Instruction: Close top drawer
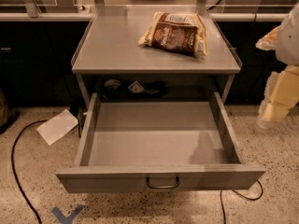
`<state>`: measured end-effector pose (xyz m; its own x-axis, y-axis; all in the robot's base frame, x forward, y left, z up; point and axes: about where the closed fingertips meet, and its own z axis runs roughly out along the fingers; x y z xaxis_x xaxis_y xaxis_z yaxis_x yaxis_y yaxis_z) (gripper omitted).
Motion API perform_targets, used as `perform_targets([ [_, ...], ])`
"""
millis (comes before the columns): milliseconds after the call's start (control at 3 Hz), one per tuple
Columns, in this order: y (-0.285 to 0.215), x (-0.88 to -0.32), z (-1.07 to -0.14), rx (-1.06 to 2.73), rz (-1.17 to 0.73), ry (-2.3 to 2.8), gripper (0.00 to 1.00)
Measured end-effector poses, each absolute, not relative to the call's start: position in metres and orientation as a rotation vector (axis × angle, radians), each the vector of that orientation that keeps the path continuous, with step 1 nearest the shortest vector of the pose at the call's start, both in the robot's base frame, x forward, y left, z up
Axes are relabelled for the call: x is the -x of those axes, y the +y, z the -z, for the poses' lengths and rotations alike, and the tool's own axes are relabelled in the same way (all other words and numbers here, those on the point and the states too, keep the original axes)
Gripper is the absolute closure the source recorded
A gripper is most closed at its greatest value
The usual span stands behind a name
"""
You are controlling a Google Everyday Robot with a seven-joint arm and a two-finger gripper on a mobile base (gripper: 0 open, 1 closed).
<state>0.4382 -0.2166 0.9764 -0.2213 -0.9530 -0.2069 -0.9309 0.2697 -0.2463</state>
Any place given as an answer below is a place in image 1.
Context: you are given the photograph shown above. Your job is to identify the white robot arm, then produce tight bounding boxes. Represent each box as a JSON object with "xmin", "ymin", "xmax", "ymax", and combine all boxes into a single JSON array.
[{"xmin": 256, "ymin": 4, "xmax": 299, "ymax": 129}]

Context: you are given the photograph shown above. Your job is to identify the black cable on left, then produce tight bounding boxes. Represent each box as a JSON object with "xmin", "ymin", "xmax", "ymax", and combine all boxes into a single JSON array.
[{"xmin": 10, "ymin": 119, "xmax": 48, "ymax": 224}]

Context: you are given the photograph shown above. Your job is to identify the black cable on right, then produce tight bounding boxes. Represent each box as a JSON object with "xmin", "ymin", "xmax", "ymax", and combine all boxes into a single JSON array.
[{"xmin": 220, "ymin": 179, "xmax": 264, "ymax": 224}]

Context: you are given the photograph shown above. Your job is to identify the blue tape floor mark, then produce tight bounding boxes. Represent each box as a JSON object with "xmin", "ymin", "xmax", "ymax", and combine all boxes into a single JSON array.
[{"xmin": 50, "ymin": 203, "xmax": 86, "ymax": 224}]

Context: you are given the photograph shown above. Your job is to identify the grey counter rail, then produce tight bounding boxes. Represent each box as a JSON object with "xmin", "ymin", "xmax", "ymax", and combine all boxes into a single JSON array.
[{"xmin": 0, "ymin": 5, "xmax": 294, "ymax": 21}]

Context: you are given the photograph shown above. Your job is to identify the black top drawer handle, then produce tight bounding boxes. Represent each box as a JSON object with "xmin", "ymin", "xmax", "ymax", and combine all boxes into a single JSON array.
[{"xmin": 146, "ymin": 177, "xmax": 180, "ymax": 189}]

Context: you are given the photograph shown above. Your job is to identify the brown yellow snack bag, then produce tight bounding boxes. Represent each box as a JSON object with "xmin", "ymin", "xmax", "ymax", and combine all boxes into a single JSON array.
[{"xmin": 138, "ymin": 11, "xmax": 208, "ymax": 57}]

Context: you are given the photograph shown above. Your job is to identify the dark items behind drawer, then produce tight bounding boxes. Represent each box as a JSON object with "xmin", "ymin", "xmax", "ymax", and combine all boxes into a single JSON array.
[{"xmin": 103, "ymin": 79, "xmax": 167, "ymax": 98}]

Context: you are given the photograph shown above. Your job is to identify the black cable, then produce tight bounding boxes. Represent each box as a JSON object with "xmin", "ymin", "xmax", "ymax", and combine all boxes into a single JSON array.
[
  {"xmin": 220, "ymin": 179, "xmax": 264, "ymax": 224},
  {"xmin": 10, "ymin": 119, "xmax": 48, "ymax": 224}
]

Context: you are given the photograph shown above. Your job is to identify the white paper sheet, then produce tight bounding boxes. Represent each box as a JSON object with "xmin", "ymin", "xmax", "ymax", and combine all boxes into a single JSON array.
[{"xmin": 36, "ymin": 109, "xmax": 78, "ymax": 146}]

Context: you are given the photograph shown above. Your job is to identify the grey metal drawer cabinet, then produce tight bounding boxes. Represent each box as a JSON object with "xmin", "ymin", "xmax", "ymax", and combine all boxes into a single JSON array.
[{"xmin": 72, "ymin": 5, "xmax": 241, "ymax": 104}]

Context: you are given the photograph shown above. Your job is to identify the grey top drawer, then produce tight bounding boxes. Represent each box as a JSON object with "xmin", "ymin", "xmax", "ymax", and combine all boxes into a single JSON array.
[{"xmin": 56, "ymin": 93, "xmax": 265, "ymax": 193}]

